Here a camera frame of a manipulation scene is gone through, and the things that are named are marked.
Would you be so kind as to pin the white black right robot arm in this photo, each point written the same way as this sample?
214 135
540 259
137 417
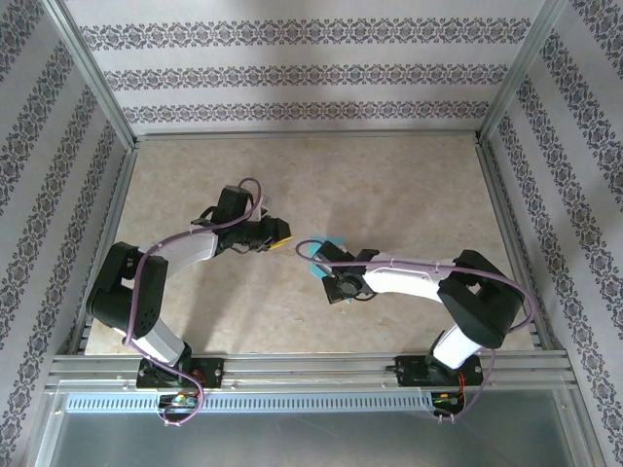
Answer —
404 279

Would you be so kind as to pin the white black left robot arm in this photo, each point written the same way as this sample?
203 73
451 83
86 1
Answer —
190 248

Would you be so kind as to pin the small electronics board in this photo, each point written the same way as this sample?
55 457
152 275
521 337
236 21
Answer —
445 399
180 400

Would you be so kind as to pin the grey metal panel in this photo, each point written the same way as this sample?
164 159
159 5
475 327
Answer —
311 442

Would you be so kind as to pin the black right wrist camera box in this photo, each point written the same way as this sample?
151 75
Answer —
331 253

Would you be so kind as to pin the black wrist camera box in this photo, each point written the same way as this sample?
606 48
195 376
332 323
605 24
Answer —
331 253
233 199

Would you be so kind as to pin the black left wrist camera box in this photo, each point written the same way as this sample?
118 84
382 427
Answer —
233 199

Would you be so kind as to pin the wide aluminium mounting rail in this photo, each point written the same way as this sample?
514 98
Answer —
311 370

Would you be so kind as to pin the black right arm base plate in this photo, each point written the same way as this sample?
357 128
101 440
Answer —
406 374

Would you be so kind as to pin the aluminium frame rail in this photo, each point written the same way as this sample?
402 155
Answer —
511 243
104 243
306 135

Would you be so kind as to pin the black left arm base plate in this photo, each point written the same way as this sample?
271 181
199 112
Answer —
214 372

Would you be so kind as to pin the aluminium frame post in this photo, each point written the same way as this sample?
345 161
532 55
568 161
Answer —
515 78
95 78

